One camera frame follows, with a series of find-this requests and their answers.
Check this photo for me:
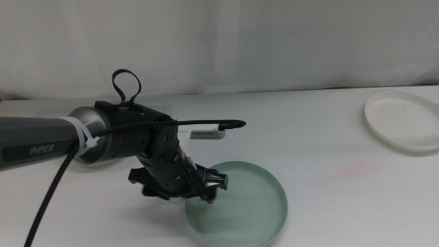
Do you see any black strap loop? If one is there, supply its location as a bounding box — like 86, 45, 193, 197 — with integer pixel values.
111, 69, 143, 108

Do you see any white shallow plastic bowl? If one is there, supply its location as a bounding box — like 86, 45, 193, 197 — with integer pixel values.
364, 90, 439, 153

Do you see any black braided camera cable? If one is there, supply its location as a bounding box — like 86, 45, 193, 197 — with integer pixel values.
23, 119, 247, 247

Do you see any pale green shallow plastic bowl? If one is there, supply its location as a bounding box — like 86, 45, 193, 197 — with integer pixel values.
184, 161, 288, 247

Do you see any grey table cable hatch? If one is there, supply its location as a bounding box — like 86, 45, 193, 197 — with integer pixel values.
32, 104, 174, 120

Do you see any white fabric backdrop curtain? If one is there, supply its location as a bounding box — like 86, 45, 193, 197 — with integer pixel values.
0, 0, 439, 100

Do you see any white zip tie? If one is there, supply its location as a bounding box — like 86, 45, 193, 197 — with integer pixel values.
60, 116, 101, 159

